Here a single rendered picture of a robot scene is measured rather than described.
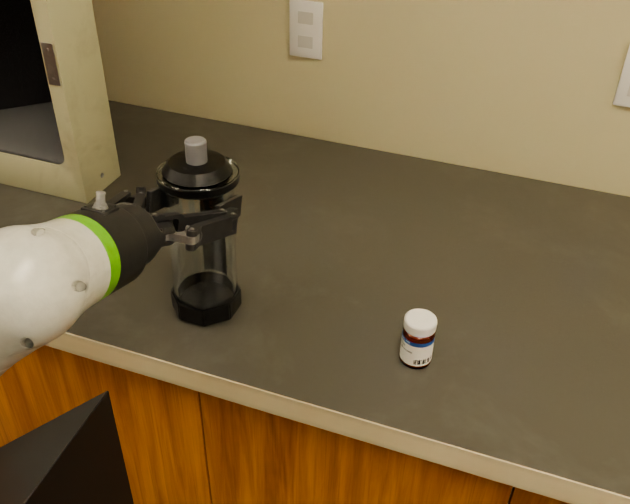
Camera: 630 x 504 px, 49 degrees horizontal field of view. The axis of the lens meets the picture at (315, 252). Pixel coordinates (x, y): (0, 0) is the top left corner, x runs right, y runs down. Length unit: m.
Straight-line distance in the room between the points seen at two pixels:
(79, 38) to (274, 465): 0.75
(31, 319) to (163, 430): 0.56
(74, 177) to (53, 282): 0.70
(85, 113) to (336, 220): 0.47
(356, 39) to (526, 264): 0.56
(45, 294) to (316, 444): 0.52
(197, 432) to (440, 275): 0.45
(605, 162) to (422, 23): 0.44
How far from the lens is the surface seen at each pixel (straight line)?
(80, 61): 1.26
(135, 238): 0.74
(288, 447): 1.05
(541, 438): 0.93
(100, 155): 1.34
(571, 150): 1.45
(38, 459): 0.49
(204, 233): 0.82
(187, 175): 0.90
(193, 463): 1.19
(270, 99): 1.55
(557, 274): 1.19
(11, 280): 0.62
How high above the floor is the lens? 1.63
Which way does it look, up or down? 36 degrees down
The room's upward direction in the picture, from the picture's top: 1 degrees clockwise
